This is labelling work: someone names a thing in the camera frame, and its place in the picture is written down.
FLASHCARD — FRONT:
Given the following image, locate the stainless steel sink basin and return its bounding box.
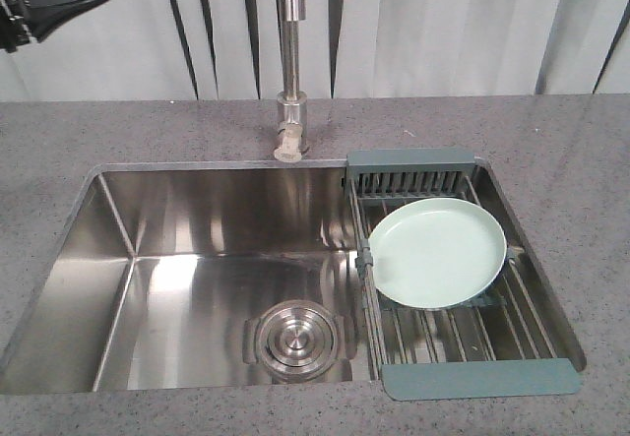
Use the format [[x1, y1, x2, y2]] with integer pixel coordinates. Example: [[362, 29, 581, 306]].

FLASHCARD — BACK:
[[0, 158, 588, 396]]

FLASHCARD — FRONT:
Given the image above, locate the light green round plate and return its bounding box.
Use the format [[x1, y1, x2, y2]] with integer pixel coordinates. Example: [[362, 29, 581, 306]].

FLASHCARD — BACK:
[[369, 198, 507, 310]]

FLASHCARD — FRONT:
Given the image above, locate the steel kitchen faucet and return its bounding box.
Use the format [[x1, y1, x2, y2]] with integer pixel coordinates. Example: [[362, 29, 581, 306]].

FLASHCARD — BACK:
[[274, 0, 308, 163]]

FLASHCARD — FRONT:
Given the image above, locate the round steel sink drain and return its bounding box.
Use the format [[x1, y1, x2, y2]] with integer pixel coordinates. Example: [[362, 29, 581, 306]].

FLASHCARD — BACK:
[[242, 299, 358, 384]]

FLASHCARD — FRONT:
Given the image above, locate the teal sink dry rack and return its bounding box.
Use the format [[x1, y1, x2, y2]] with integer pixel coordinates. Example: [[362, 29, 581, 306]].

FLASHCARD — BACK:
[[344, 148, 586, 401]]

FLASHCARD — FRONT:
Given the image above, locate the white pleated curtain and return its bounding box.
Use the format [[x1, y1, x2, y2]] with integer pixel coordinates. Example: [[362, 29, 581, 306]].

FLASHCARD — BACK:
[[1, 0, 629, 101]]

